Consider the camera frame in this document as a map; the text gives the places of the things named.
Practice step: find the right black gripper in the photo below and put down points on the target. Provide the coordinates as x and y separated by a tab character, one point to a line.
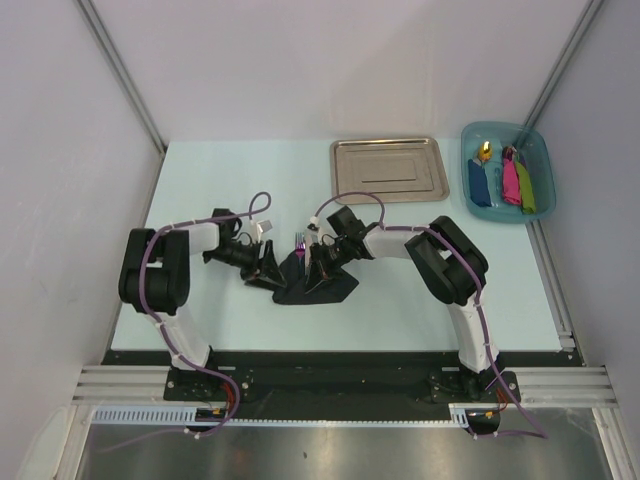
317	275

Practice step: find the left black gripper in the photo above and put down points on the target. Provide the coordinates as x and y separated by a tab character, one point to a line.
269	272

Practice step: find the black paper napkin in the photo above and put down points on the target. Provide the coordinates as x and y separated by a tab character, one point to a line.
293	294

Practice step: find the iridescent rainbow fork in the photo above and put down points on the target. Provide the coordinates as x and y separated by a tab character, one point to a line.
299	247

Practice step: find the silver table knife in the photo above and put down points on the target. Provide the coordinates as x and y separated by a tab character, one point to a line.
307	241

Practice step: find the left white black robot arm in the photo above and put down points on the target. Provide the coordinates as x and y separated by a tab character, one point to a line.
155	277

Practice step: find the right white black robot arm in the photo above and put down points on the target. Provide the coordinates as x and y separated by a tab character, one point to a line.
450	265

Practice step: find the blue rolled napkin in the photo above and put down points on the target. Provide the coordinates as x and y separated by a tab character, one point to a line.
478	184

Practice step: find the pink rolled napkin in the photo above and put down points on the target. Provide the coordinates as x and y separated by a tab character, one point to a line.
510	183

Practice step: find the green rolled napkin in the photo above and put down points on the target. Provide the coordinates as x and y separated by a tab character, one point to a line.
528	204

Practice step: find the stainless steel tray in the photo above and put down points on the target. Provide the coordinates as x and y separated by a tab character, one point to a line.
390	170

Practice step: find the yellow utensil in bin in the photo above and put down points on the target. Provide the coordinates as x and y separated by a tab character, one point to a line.
485	152

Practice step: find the teal plastic bin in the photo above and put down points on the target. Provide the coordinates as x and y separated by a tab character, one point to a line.
522	144

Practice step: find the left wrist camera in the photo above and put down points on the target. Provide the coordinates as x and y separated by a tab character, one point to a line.
259	228

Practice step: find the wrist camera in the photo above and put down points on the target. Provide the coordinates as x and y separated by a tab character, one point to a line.
315	231
259	228

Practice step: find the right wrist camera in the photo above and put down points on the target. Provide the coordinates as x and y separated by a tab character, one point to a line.
315	231

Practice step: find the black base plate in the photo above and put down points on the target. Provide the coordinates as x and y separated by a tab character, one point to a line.
323	386

